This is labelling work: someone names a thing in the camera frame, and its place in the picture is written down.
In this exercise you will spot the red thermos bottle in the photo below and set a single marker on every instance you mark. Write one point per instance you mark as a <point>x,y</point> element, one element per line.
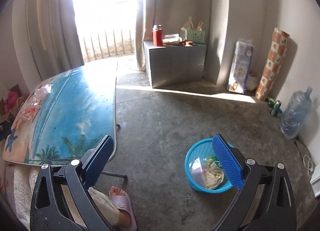
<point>157,35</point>

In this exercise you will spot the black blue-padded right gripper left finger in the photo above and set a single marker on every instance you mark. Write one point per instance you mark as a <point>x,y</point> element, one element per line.
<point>49,209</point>

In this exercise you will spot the clear plastic bag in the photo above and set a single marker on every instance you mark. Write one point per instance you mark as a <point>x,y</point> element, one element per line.
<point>197,169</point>

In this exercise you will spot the green glass bottle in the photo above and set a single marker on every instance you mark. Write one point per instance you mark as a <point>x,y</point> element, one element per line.
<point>214,159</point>

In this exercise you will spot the red tote bag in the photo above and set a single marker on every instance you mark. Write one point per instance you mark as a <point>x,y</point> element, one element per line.
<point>20,102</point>

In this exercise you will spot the white red-printed cake wrapper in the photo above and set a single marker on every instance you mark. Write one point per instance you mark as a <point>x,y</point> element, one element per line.
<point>43,91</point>

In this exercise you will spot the pink plastic bag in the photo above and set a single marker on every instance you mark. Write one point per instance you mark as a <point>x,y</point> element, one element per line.
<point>9,99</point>

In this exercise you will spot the beach print folding table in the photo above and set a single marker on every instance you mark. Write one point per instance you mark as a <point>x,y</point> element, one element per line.
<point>72,119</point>

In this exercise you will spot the clear red-orange snack bag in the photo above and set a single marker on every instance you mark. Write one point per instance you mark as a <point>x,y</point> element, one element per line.
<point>29,109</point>

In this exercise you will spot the foot in pink slipper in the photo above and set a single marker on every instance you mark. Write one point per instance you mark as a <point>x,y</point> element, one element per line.
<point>116,208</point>

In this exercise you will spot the large clear water jug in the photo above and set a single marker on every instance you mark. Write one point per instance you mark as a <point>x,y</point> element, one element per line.
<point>296,113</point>

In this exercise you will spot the blue plastic trash basket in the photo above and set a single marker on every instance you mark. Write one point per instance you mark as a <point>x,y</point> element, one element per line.
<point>203,149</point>

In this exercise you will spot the open cardboard box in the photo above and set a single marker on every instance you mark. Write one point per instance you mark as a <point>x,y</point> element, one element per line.
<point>14,111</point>

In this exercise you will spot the green drink can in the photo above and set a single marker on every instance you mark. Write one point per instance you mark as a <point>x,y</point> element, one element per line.
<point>275,106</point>

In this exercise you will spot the grey window curtain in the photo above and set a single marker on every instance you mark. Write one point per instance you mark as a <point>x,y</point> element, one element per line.
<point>45,39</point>

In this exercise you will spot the toilet paper roll pack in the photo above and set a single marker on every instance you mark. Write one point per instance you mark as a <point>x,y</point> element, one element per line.
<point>241,64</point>

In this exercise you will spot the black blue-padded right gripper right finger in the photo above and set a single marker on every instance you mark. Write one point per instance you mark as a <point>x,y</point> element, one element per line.
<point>276,209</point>

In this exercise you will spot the brown paper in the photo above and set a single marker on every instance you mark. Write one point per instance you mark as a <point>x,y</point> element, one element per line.
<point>213,175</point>

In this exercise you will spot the green plastic utensil basket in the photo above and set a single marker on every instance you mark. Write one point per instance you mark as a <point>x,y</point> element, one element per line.
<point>195,36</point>

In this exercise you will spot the grey metal cabinet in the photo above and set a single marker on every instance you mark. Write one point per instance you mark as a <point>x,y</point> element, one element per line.
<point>172,65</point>

